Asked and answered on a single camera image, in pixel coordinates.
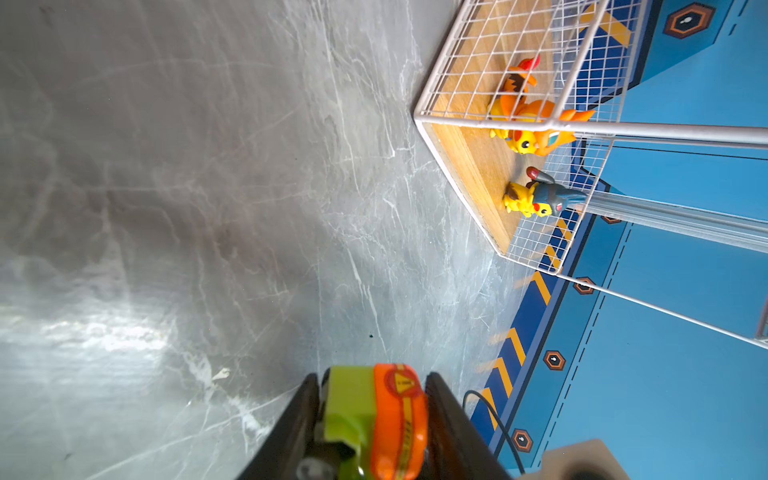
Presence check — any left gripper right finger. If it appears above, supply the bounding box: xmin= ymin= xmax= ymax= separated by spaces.
xmin=424 ymin=372 xmax=510 ymax=480

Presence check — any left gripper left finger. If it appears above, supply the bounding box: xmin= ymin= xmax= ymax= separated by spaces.
xmin=237 ymin=373 xmax=319 ymax=480

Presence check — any green orange toy truck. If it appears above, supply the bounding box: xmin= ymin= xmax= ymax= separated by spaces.
xmin=296 ymin=363 xmax=429 ymax=479

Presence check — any grey hooded pikachu figure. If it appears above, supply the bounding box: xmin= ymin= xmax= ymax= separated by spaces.
xmin=502 ymin=166 xmax=588 ymax=218

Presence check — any orange pikachu figure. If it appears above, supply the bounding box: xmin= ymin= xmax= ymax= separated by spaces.
xmin=489 ymin=55 xmax=576 ymax=157

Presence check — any white wire wooden shelf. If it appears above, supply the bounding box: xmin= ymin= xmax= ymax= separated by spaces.
xmin=412 ymin=0 xmax=768 ymax=351

